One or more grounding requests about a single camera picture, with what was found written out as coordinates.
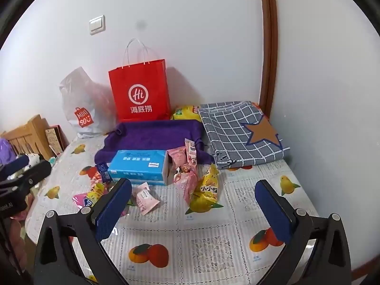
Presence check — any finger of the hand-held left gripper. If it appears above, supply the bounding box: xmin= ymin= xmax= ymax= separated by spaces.
xmin=0 ymin=160 xmax=52 ymax=197
xmin=0 ymin=155 xmax=29 ymax=175

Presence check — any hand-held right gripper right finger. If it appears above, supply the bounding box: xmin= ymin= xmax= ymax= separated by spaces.
xmin=254 ymin=180 xmax=352 ymax=285

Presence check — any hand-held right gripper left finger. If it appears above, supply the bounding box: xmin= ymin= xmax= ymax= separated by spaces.
xmin=34 ymin=177 xmax=133 ymax=285

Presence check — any yellow and pink snack packet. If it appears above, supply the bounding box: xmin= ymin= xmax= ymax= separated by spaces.
xmin=73 ymin=184 xmax=107 ymax=208

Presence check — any pale pink pastry packet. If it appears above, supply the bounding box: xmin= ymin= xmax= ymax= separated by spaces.
xmin=174 ymin=166 xmax=199 ymax=207

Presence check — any red stick snack packet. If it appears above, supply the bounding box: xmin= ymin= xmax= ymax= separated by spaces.
xmin=185 ymin=138 xmax=199 ymax=167

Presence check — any purple plastic bag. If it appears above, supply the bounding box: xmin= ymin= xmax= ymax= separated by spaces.
xmin=0 ymin=138 xmax=15 ymax=165

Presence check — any wooden chair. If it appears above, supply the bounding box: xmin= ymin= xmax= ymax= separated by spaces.
xmin=0 ymin=114 xmax=52 ymax=161

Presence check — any small pink packet white label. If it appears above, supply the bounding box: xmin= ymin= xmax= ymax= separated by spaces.
xmin=132 ymin=182 xmax=161 ymax=216

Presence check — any patterned cardboard box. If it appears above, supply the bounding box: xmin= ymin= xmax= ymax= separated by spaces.
xmin=45 ymin=125 xmax=67 ymax=155

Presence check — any blue tissue pack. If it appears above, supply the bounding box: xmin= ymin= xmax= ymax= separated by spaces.
xmin=107 ymin=149 xmax=170 ymax=186

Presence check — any fruit print tablecloth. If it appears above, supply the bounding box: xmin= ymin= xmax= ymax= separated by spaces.
xmin=25 ymin=138 xmax=321 ymax=285

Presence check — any purple towel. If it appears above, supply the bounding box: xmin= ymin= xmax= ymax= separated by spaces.
xmin=94 ymin=119 xmax=214 ymax=165

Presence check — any white plastic shopping bag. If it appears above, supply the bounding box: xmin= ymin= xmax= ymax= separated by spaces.
xmin=59 ymin=67 xmax=118 ymax=138

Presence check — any grey checked cloth with star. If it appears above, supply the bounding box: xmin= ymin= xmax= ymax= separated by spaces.
xmin=198 ymin=101 xmax=291 ymax=170

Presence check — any large yellow snack bag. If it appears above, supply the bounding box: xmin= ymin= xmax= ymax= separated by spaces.
xmin=170 ymin=104 xmax=202 ymax=121

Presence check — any red paper bag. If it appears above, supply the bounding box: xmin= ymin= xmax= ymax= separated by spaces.
xmin=108 ymin=38 xmax=172 ymax=122

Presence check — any brown wooden door frame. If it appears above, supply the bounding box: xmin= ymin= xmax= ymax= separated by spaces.
xmin=258 ymin=0 xmax=278 ymax=116

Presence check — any white wall light switch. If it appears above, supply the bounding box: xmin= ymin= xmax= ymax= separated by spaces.
xmin=89 ymin=15 xmax=106 ymax=35

